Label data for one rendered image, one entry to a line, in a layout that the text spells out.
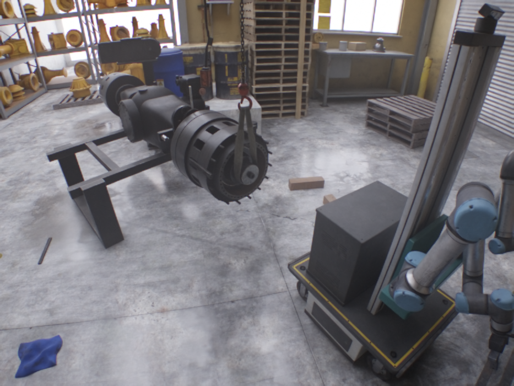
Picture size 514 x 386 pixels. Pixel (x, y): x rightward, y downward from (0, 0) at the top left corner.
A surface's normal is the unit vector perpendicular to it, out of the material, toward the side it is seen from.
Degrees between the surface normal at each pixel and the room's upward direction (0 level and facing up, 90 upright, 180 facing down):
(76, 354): 0
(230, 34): 90
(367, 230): 0
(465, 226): 83
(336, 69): 90
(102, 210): 90
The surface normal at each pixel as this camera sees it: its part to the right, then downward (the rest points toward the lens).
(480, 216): -0.52, 0.36
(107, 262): 0.00, -0.83
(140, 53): 0.22, 0.54
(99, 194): 0.70, 0.40
